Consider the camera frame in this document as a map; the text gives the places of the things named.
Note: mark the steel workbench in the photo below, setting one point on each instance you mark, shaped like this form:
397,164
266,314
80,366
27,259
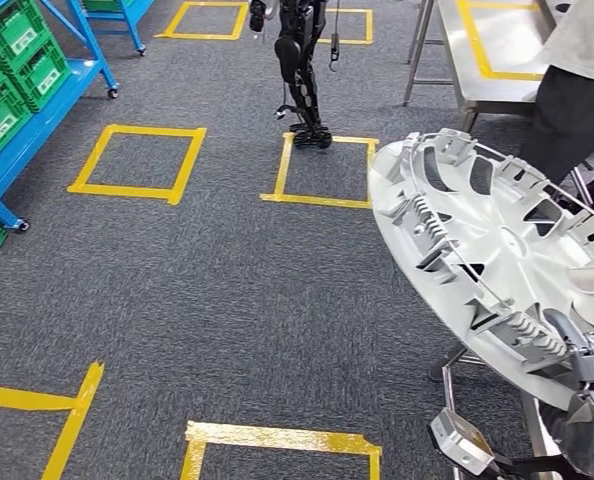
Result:
537,430
507,46

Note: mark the blue metal shelf rack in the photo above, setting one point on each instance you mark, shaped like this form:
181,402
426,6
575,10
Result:
127,20
42,126

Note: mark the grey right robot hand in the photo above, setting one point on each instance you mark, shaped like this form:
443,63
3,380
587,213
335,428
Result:
592,424

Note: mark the person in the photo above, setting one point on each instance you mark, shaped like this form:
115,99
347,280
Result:
567,119

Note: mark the black humanoid robot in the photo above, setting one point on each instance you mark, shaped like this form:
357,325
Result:
297,53

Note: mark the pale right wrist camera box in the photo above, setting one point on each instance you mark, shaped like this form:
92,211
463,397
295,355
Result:
457,440

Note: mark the silver plastic wheel hubcap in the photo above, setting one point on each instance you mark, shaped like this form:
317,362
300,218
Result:
501,218

